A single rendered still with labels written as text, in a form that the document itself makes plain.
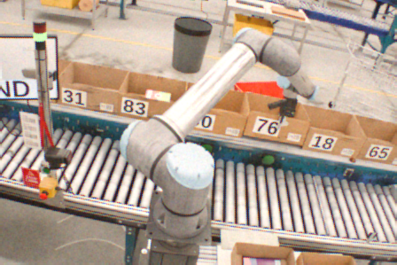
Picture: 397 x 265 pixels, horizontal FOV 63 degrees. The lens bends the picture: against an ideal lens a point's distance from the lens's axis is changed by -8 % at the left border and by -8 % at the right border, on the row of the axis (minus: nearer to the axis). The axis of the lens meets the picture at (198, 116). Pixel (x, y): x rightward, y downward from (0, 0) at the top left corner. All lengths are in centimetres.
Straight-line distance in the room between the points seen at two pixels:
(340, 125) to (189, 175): 174
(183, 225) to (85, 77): 155
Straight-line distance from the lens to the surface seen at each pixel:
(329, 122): 255
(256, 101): 237
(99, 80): 243
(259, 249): 171
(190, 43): 449
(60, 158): 159
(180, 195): 106
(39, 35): 138
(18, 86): 164
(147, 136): 113
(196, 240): 119
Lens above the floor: 214
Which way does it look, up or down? 34 degrees down
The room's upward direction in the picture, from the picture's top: 12 degrees clockwise
